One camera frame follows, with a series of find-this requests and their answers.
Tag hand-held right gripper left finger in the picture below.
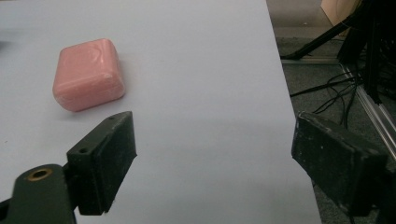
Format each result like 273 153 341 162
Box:
65 110 138 217

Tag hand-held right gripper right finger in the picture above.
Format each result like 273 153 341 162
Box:
290 111 389 217

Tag pink soap bar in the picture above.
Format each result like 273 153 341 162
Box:
51 37 126 113

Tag black stand leg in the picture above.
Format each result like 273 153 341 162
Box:
279 13 359 61

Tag black metal stand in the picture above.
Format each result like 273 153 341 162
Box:
337 0 396 105

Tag beige board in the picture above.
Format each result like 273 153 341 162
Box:
320 0 363 27

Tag aluminium frame rail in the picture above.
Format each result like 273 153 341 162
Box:
339 62 396 157

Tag black cables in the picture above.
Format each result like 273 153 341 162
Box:
289 69 365 129

